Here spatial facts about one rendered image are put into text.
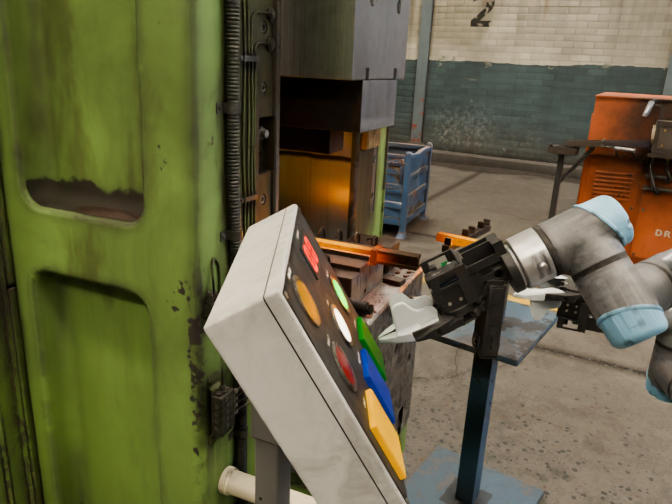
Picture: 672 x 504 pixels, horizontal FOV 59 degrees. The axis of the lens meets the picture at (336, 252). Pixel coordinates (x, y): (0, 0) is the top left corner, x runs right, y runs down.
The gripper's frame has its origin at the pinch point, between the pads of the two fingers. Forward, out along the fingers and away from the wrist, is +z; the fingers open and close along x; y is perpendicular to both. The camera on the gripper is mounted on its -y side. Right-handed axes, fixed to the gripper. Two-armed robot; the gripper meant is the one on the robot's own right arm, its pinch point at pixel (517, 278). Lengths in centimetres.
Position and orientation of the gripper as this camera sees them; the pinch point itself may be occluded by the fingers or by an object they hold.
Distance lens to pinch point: 123.1
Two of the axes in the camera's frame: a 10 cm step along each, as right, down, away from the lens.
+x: 4.0, -2.6, 8.8
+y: -0.5, 9.5, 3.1
